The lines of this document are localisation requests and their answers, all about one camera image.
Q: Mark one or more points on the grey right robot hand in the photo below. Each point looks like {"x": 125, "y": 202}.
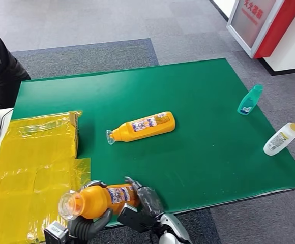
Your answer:
{"x": 148, "y": 200}

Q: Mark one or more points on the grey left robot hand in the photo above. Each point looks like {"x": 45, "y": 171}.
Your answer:
{"x": 104, "y": 219}

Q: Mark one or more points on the orange bottle with clear cap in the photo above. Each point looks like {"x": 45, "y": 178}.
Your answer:
{"x": 142, "y": 128}
{"x": 96, "y": 200}

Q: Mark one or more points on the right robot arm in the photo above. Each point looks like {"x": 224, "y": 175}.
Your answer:
{"x": 174, "y": 229}

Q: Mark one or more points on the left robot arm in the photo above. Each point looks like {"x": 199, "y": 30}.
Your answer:
{"x": 81, "y": 229}

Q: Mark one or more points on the teal plastic bottle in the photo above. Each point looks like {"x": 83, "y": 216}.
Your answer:
{"x": 249, "y": 101}

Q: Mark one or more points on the white bottle with yellow cap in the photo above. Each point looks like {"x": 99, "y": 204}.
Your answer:
{"x": 280, "y": 139}

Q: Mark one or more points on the green table mat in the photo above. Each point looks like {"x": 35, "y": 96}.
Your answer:
{"x": 200, "y": 151}

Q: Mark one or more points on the yellow film-wrapped cardboard box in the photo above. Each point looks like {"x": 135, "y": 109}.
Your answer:
{"x": 30, "y": 161}

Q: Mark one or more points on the person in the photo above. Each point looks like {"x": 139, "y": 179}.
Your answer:
{"x": 2, "y": 77}

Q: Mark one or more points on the red and white sign cabinet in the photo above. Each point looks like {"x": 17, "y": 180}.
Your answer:
{"x": 264, "y": 23}

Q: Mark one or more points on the white platform with black base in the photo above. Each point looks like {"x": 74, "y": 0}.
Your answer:
{"x": 292, "y": 47}

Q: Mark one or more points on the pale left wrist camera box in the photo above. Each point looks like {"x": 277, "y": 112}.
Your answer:
{"x": 56, "y": 233}

